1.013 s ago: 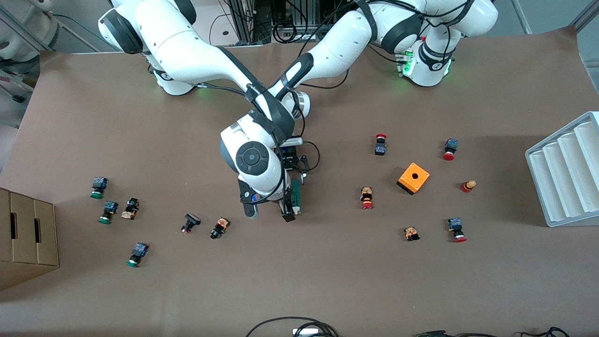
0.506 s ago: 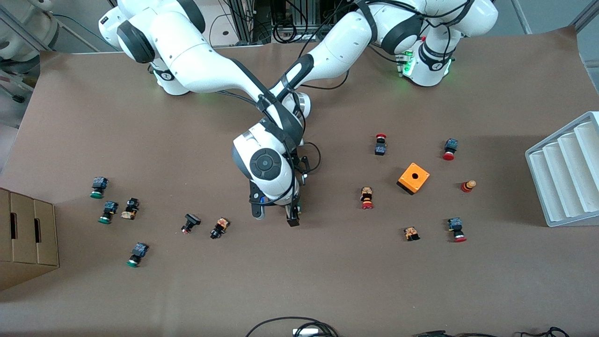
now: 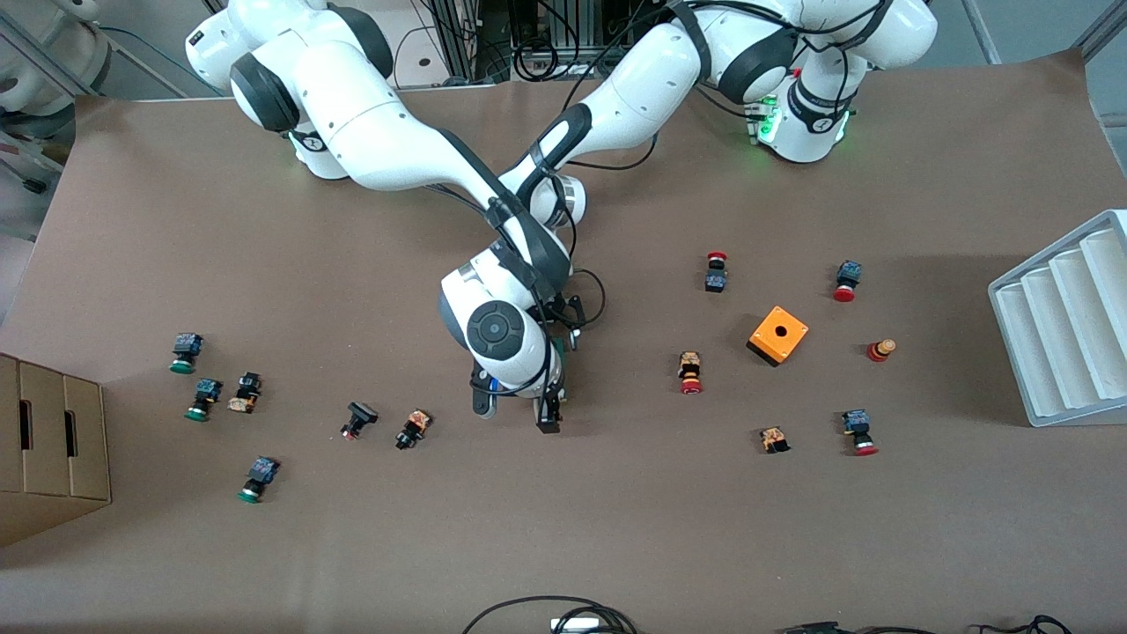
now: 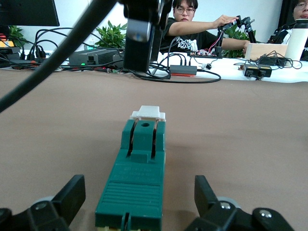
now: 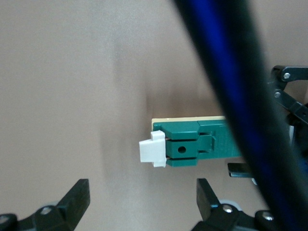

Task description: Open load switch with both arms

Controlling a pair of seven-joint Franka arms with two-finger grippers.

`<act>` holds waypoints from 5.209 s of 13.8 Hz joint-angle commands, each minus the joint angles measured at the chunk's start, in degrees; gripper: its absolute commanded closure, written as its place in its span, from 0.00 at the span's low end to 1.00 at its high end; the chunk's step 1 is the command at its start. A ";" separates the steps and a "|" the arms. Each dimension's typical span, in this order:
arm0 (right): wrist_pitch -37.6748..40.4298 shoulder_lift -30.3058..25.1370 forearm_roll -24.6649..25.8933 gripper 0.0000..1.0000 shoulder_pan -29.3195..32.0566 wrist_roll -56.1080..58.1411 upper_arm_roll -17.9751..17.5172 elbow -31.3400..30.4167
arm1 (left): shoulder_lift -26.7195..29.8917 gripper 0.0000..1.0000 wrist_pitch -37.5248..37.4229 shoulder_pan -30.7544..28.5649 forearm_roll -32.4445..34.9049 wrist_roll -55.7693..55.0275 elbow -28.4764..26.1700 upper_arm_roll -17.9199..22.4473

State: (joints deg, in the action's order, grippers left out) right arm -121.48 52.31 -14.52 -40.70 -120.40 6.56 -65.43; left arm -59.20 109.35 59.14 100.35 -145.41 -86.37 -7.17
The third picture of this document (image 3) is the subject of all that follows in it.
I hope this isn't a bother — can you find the orange button enclosure box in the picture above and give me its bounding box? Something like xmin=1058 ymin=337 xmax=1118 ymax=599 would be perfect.
xmin=746 ymin=305 xmax=810 ymax=368

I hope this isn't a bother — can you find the brown paper table cover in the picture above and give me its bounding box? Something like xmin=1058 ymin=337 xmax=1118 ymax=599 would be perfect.
xmin=0 ymin=48 xmax=1127 ymax=634

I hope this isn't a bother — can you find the black square push button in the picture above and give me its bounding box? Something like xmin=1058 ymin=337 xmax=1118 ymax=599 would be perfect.
xmin=340 ymin=401 xmax=379 ymax=442

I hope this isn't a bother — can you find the green push button blue block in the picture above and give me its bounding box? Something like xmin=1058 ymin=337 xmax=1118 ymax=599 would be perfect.
xmin=184 ymin=378 xmax=224 ymax=423
xmin=169 ymin=332 xmax=205 ymax=375
xmin=237 ymin=455 xmax=282 ymax=505

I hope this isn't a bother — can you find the black button cream contact block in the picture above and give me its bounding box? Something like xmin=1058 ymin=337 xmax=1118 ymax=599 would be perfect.
xmin=226 ymin=372 xmax=263 ymax=415

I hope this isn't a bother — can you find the white ribbed plastic tray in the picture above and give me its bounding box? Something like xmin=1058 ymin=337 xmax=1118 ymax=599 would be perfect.
xmin=987 ymin=209 xmax=1127 ymax=429

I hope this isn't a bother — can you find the white background machine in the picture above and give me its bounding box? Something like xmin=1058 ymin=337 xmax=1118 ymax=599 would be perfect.
xmin=0 ymin=0 xmax=114 ymax=120

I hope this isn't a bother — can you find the black button orange contact block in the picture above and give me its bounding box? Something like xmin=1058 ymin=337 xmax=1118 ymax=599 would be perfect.
xmin=394 ymin=408 xmax=433 ymax=452

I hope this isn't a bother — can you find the black looped cable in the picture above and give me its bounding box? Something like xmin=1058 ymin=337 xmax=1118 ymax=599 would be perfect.
xmin=460 ymin=596 xmax=638 ymax=634

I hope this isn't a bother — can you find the brown cardboard box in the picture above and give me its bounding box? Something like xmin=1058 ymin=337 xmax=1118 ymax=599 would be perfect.
xmin=0 ymin=352 xmax=113 ymax=549

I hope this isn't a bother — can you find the aluminium frame rack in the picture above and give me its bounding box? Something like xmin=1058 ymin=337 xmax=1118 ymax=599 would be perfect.
xmin=427 ymin=0 xmax=758 ymax=85

